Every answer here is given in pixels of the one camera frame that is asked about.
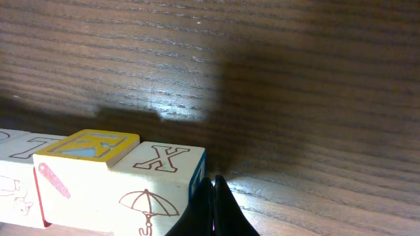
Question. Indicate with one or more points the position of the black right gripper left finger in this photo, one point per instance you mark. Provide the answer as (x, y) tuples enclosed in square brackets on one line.
[(197, 219)]

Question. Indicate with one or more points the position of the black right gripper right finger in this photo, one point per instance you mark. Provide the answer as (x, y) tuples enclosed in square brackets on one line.
[(228, 217)]

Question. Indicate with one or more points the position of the green letter J wooden block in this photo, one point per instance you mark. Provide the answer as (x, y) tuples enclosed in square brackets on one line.
[(152, 185)]

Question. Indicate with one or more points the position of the yellow blue letter K block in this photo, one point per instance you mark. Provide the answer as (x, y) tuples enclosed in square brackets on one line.
[(72, 177)]

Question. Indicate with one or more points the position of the yellow wooden block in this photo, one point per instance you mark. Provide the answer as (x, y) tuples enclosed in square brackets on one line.
[(20, 202)]

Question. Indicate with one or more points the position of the red letter A wooden block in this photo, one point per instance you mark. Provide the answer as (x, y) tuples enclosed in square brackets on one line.
[(7, 135)]

